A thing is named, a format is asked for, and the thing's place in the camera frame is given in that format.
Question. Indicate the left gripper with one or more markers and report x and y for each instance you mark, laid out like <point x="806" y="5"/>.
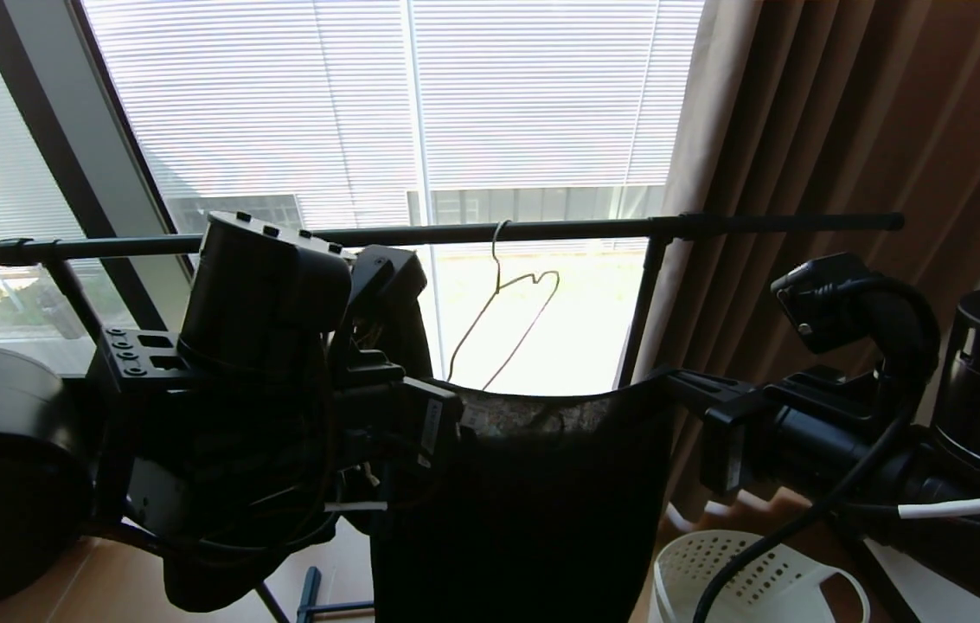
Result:
<point x="403" y="424"/>

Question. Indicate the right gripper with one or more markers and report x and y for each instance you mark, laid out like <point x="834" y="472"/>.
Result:
<point x="801" y="433"/>

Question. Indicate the black garment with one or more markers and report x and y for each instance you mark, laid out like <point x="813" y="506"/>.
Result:
<point x="524" y="519"/>

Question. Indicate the black shorts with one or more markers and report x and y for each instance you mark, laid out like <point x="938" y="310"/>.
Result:
<point x="221" y="588"/>

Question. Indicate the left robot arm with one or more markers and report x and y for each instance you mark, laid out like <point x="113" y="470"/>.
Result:
<point x="256" y="294"/>

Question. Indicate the white laundry basket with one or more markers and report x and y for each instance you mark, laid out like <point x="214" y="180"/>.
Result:
<point x="758" y="580"/>

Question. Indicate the pink clothes hanger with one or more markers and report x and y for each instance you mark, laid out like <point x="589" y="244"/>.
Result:
<point x="496" y="251"/>

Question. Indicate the black clothes rack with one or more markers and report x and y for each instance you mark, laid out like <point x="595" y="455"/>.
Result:
<point x="585" y="229"/>

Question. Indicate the brown curtain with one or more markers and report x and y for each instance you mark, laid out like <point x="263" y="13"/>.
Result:
<point x="844" y="130"/>

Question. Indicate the window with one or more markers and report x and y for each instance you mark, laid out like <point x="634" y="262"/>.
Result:
<point x="282" y="104"/>

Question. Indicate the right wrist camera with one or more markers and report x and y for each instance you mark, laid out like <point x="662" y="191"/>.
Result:
<point x="835" y="303"/>

